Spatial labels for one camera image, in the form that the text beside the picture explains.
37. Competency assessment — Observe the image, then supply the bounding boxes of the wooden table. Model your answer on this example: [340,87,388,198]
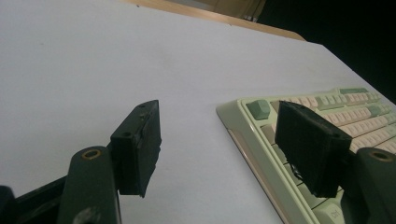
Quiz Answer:
[118,0,306,42]

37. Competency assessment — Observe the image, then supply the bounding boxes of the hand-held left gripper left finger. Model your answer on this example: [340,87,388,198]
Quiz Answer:
[109,99,163,199]

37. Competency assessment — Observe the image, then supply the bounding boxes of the green and cream keyboard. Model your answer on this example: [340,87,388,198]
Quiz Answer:
[216,87,396,224]

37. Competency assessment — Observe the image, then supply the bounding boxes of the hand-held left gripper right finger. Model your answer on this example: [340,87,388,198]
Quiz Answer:
[275,100,354,199]

